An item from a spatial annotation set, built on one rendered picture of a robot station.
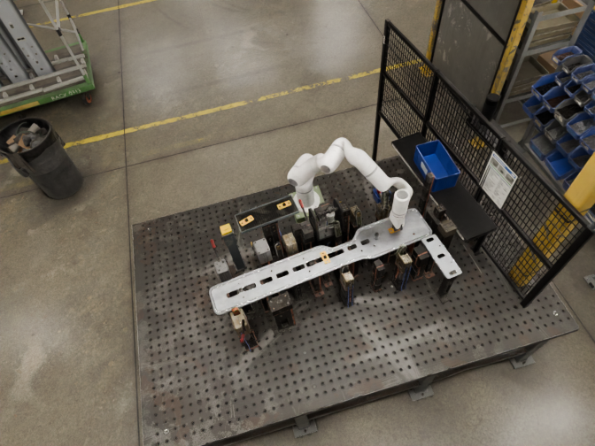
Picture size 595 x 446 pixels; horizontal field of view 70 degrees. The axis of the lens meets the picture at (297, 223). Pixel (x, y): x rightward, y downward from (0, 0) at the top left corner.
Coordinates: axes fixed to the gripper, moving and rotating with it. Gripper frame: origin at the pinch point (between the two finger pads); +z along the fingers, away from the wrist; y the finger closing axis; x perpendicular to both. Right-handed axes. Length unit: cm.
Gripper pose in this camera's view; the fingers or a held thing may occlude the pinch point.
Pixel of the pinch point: (396, 226)
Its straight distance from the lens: 262.7
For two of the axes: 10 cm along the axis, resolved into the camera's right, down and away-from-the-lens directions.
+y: 3.7, 7.5, -5.5
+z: 0.8, 5.6, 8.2
